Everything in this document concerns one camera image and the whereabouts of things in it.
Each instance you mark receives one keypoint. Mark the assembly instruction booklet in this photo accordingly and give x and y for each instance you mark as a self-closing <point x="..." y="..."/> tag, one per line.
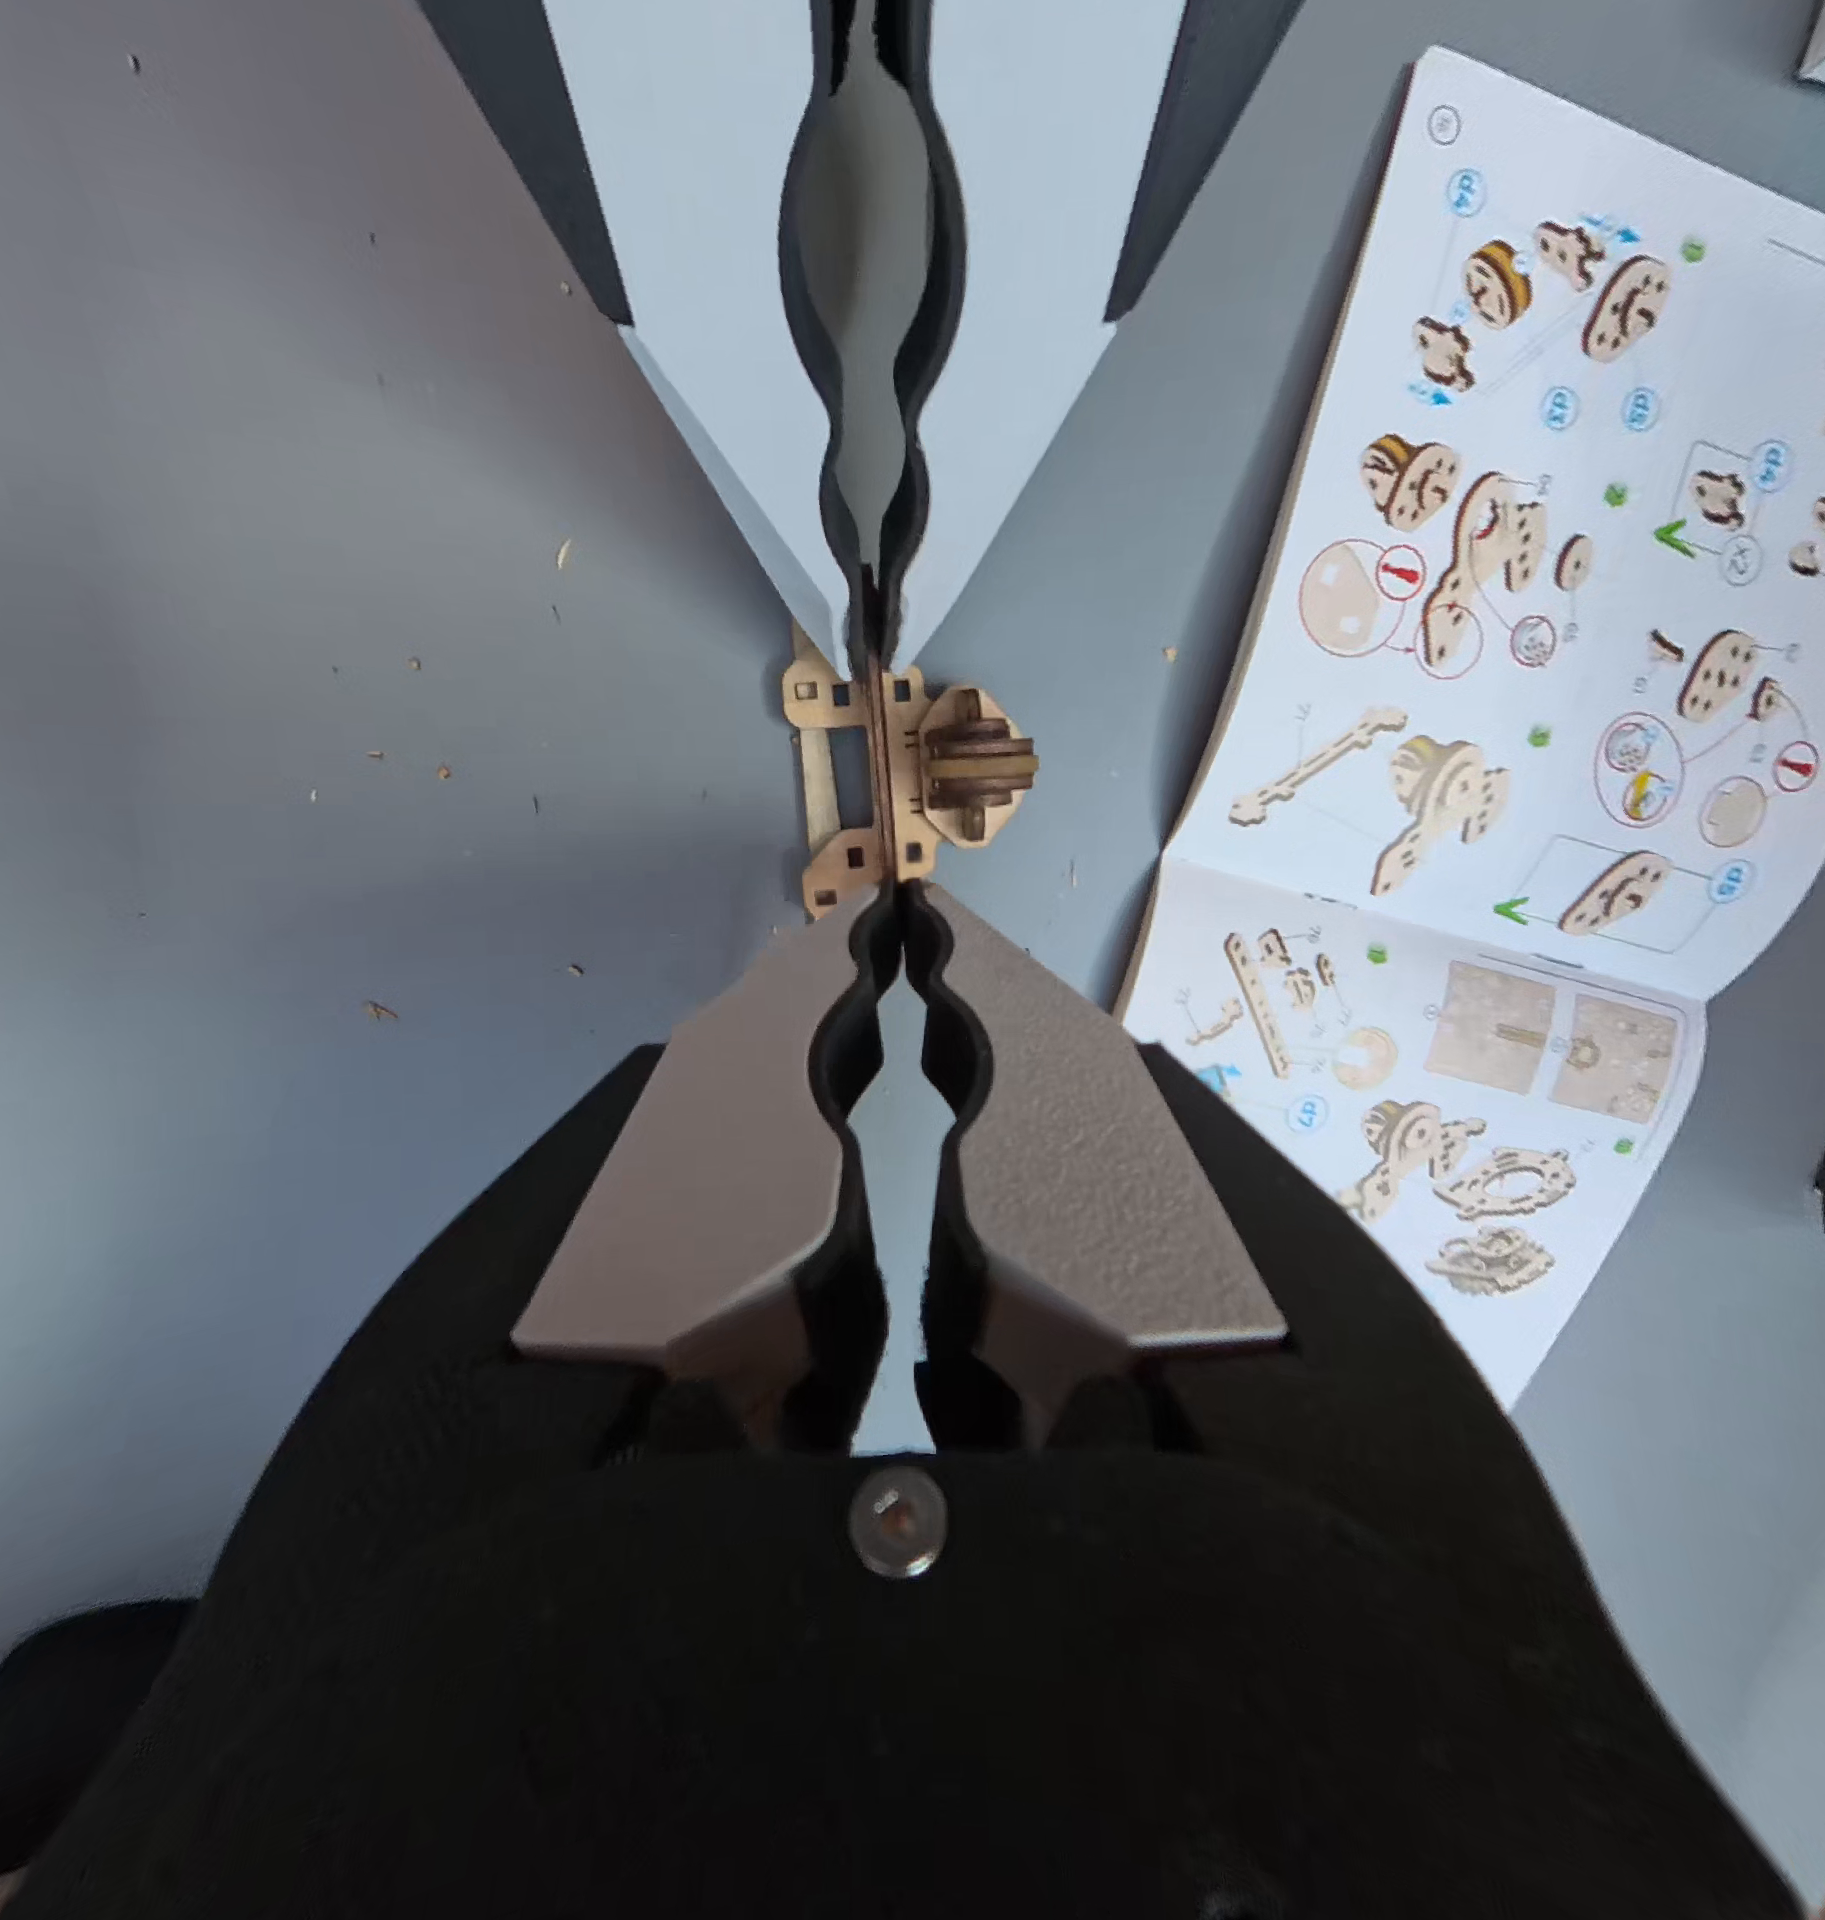
<point x="1302" y="901"/>

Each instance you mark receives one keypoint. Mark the wooden model assembly with knob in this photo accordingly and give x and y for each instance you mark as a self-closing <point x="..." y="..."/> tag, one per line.
<point x="971" y="762"/>

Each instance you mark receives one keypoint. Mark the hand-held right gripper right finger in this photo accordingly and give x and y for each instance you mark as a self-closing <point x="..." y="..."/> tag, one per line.
<point x="1111" y="1197"/>

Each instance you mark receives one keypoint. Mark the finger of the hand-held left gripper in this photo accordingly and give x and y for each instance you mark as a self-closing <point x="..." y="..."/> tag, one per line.
<point x="1033" y="224"/>
<point x="702" y="224"/>

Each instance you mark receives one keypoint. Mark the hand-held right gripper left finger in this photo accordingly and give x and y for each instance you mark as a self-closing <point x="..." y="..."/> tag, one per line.
<point x="683" y="1197"/>

